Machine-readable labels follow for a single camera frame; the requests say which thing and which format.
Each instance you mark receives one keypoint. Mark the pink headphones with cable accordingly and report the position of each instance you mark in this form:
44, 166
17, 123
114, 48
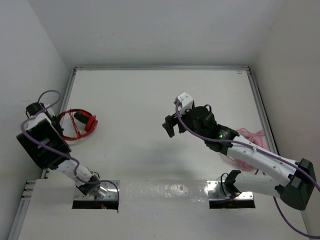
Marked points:
257, 138

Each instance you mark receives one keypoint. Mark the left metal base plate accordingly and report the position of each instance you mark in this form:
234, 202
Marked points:
108, 192

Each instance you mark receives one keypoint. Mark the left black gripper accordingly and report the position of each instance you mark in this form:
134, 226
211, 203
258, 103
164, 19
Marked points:
59, 128

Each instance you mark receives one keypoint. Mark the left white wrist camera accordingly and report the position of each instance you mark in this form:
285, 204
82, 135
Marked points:
48, 110

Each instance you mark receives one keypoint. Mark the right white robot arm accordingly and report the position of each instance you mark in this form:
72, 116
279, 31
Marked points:
291, 181

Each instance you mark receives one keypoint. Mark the red headphones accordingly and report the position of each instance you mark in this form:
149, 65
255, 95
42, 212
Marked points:
89, 121

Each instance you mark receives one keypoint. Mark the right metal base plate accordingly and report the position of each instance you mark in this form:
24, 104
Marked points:
216, 192

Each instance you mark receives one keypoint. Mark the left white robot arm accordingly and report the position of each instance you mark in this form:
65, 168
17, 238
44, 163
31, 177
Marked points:
43, 139

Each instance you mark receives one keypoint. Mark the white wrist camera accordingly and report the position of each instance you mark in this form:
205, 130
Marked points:
48, 110
184, 102

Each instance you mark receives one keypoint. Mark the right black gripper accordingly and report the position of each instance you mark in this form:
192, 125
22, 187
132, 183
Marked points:
170, 121

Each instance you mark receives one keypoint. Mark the metal base plate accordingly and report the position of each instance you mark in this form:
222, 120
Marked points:
216, 192
108, 192

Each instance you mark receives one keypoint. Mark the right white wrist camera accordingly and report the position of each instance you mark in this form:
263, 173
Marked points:
184, 102

